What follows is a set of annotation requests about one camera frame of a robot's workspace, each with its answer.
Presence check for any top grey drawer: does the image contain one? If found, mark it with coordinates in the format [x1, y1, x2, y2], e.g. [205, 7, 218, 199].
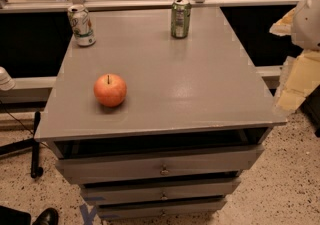
[56, 145, 264, 184]

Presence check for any black tripod stand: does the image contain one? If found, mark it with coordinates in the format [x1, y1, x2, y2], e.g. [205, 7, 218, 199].
[0, 110, 44, 180]

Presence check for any grey drawer cabinet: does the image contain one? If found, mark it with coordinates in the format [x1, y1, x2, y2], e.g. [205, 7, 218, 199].
[34, 6, 288, 221]

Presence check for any grey metal railing frame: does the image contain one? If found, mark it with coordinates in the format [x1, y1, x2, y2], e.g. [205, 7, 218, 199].
[0, 0, 301, 100]

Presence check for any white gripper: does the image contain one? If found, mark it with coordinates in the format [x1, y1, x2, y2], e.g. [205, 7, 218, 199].
[269, 0, 320, 113]

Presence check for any black shoe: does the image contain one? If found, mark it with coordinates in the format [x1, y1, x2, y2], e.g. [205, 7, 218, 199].
[32, 208, 59, 225]

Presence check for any white green soda can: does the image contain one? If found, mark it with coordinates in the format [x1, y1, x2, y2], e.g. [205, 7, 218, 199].
[68, 4, 96, 47]

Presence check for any grey drawer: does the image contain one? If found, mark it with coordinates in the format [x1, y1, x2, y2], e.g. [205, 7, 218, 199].
[81, 178, 240, 205]
[98, 197, 226, 220]
[56, 145, 264, 184]

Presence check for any bottom grey drawer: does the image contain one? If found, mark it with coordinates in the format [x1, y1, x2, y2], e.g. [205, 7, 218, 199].
[98, 197, 226, 220]

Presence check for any middle grey drawer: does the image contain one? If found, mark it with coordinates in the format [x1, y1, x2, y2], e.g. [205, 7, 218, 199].
[81, 178, 240, 205]

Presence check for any red orange apple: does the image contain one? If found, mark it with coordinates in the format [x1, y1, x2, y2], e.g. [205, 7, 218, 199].
[93, 74, 127, 107]

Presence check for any white cylindrical object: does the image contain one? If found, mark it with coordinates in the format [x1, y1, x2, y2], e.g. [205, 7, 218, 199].
[0, 67, 15, 91]

